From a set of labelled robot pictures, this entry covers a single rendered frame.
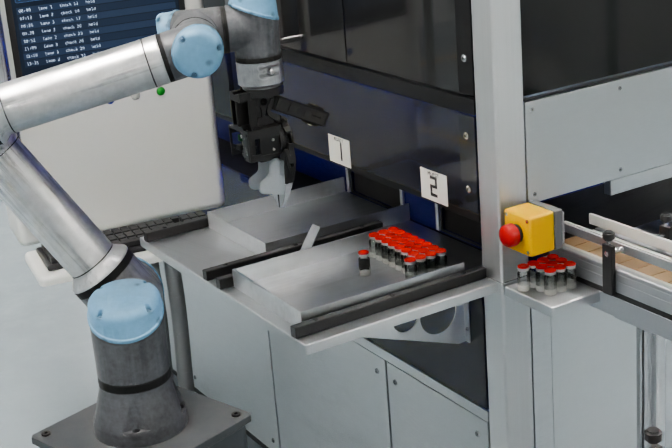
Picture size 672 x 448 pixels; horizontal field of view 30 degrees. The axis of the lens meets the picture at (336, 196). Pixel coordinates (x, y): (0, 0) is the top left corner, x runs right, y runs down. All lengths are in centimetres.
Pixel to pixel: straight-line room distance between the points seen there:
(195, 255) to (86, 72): 75
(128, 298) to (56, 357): 237
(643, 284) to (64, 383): 242
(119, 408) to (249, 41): 61
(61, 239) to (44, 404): 201
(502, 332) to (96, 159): 110
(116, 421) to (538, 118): 88
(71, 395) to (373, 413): 148
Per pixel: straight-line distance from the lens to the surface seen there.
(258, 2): 199
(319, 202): 276
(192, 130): 298
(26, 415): 400
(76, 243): 207
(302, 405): 313
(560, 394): 245
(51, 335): 453
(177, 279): 318
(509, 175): 221
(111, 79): 187
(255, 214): 272
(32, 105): 188
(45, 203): 205
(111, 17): 288
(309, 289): 229
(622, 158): 239
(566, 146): 229
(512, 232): 215
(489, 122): 218
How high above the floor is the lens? 175
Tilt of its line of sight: 18 degrees down
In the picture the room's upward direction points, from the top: 5 degrees counter-clockwise
